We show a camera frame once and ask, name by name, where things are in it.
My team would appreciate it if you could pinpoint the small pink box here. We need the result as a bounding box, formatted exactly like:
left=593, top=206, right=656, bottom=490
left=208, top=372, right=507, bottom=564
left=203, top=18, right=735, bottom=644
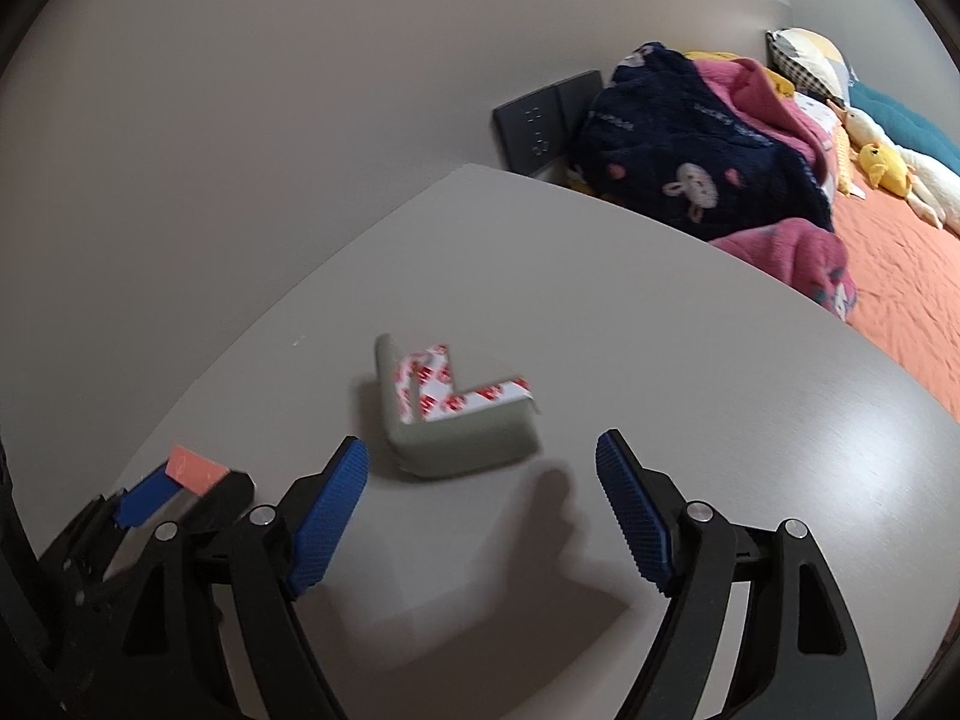
left=164, top=445, right=229, bottom=496

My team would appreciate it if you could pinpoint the grey foam corner guard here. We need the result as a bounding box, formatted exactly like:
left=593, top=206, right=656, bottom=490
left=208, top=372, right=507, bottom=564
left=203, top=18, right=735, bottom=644
left=374, top=333, right=540, bottom=479

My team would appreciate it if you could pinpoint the grey bedside cabinet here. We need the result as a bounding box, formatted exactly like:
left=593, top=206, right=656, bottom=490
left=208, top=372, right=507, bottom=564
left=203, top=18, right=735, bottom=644
left=13, top=161, right=960, bottom=720

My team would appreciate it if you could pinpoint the pink cartoon blanket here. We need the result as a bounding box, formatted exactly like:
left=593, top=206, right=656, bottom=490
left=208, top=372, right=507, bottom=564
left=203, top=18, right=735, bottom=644
left=693, top=55, right=856, bottom=322

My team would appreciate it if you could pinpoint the orange sheet bed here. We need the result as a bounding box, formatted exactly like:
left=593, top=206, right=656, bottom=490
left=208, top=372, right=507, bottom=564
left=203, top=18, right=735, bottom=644
left=833, top=190, right=960, bottom=415

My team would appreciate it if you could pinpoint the white goose plush toy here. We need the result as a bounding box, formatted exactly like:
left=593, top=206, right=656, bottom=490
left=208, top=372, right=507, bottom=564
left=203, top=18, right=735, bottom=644
left=838, top=107, right=958, bottom=232

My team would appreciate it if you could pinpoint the yellow duck plush toy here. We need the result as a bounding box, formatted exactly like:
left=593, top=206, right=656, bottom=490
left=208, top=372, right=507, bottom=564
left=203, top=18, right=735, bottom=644
left=857, top=142, right=913, bottom=199

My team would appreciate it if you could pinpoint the yellow dotted cushion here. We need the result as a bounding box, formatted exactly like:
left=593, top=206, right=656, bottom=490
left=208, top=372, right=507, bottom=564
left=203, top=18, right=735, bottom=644
left=833, top=124, right=866, bottom=200

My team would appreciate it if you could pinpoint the navy bunny garment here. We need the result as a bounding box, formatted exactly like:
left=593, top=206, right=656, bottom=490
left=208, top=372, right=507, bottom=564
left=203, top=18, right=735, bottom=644
left=572, top=40, right=836, bottom=244

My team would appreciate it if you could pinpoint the teal long pillow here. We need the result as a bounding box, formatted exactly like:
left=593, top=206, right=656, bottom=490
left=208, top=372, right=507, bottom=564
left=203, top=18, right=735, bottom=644
left=850, top=82, right=960, bottom=174

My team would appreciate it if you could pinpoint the dotted pale blue pillow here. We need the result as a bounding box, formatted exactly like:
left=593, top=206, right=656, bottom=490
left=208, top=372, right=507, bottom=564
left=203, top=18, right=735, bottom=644
left=794, top=93, right=843, bottom=151

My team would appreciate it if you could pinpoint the patchwork grey yellow pillow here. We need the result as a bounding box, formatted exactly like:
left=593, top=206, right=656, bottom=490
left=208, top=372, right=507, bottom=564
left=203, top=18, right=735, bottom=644
left=765, top=26, right=856, bottom=107

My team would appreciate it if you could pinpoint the black wall socket panel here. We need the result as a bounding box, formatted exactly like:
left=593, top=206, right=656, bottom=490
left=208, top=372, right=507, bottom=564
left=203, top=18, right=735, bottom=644
left=491, top=70, right=604, bottom=177

